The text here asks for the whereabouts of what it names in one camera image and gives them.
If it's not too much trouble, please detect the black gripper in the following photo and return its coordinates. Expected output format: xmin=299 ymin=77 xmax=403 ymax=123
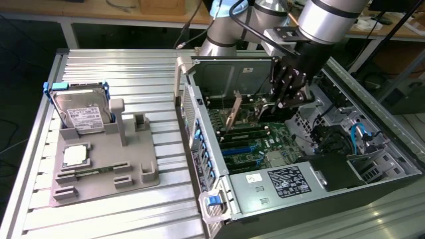
xmin=267 ymin=41 xmax=337 ymax=114

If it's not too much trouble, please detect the graphics card with metal bracket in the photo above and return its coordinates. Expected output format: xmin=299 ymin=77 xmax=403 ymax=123
xmin=223 ymin=90 xmax=286 ymax=133

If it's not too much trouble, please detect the black RAM stick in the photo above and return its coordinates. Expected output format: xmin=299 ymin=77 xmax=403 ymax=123
xmin=219 ymin=130 xmax=266 ymax=143

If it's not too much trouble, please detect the green motherboard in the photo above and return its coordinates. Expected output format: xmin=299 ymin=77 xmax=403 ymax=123
xmin=205 ymin=99 xmax=301 ymax=175

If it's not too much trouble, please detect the CPU socket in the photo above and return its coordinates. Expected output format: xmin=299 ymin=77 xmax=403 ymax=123
xmin=263 ymin=151 xmax=286 ymax=168

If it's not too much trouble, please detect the black disk bay box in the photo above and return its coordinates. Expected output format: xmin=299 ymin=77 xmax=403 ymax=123
xmin=307 ymin=152 xmax=366 ymax=193

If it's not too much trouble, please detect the brown cardboard box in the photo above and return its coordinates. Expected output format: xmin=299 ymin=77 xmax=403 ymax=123
xmin=138 ymin=0 xmax=186 ymax=16

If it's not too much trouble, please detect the grey power supply unit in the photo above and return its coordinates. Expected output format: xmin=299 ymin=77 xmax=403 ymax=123
xmin=227 ymin=161 xmax=329 ymax=215

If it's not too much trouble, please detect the open grey PC case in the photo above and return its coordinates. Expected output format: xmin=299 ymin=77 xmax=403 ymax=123
xmin=173 ymin=55 xmax=425 ymax=239

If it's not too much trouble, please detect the blue case latch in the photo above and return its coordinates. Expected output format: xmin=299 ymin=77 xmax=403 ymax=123
xmin=203 ymin=196 xmax=222 ymax=207

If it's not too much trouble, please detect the grey parts rack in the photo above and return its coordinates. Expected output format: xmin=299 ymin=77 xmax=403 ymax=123
xmin=48 ymin=98 xmax=161 ymax=208

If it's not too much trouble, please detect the wooden desk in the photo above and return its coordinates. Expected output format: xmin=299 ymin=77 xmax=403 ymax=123
xmin=0 ymin=0 xmax=215 ymax=25

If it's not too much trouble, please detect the hard disk in blue caddy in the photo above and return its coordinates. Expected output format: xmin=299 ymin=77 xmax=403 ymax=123
xmin=41 ymin=80 xmax=111 ymax=134

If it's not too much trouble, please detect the green RAM stick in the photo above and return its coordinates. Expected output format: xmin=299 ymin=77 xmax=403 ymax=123
xmin=73 ymin=167 xmax=117 ymax=176

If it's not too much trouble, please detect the silver CPU chip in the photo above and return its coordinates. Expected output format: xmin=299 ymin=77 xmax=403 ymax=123
xmin=62 ymin=146 xmax=90 ymax=165

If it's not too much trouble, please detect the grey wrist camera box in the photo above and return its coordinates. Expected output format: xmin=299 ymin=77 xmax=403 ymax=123
xmin=259 ymin=25 xmax=302 ymax=57

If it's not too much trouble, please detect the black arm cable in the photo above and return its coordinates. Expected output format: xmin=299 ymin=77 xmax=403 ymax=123
xmin=227 ymin=0 xmax=302 ymax=57

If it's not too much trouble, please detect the blue wire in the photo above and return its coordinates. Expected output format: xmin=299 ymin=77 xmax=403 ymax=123
xmin=349 ymin=122 xmax=373 ymax=157

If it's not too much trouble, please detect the black hanging cable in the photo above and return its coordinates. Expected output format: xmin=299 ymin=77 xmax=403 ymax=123
xmin=173 ymin=0 xmax=203 ymax=49

